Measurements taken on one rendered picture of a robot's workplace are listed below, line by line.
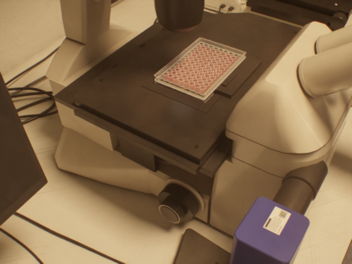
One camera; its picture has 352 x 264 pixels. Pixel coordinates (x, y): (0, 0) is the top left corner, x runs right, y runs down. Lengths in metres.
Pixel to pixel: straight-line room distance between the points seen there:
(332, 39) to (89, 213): 0.47
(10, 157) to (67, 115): 0.27
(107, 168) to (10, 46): 0.49
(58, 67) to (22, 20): 0.40
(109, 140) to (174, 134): 0.19
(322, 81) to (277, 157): 0.10
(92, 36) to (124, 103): 0.18
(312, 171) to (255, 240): 0.12
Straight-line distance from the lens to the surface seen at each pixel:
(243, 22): 0.74
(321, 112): 0.48
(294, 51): 0.49
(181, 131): 0.50
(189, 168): 0.48
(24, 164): 0.47
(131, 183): 0.68
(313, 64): 0.44
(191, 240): 0.62
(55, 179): 0.75
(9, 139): 0.45
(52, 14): 1.12
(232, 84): 0.57
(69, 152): 0.73
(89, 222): 0.68
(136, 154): 0.63
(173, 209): 0.59
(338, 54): 0.43
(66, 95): 0.62
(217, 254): 0.61
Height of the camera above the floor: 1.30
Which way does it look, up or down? 44 degrees down
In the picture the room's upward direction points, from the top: 2 degrees counter-clockwise
